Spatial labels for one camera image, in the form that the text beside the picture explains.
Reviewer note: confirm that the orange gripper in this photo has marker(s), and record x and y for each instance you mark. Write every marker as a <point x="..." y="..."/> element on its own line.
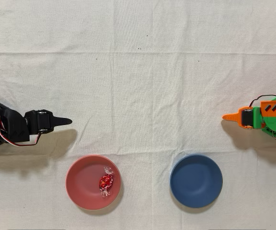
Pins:
<point x="247" y="117"/>

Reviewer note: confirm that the red candy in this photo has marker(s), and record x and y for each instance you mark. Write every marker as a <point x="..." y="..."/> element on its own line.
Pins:
<point x="105" y="181"/>

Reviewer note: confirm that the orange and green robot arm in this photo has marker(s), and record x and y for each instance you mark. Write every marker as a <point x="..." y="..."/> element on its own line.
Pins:
<point x="271" y="119"/>

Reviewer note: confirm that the white tablecloth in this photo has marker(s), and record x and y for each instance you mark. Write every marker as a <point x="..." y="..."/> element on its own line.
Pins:
<point x="152" y="72"/>

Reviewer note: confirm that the blue bowl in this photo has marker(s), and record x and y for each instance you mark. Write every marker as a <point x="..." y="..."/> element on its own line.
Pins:
<point x="196" y="180"/>

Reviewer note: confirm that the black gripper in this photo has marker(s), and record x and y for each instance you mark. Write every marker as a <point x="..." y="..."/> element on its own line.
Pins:
<point x="42" y="121"/>

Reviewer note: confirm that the red bowl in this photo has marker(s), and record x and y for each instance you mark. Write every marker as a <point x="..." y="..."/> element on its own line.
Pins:
<point x="85" y="182"/>

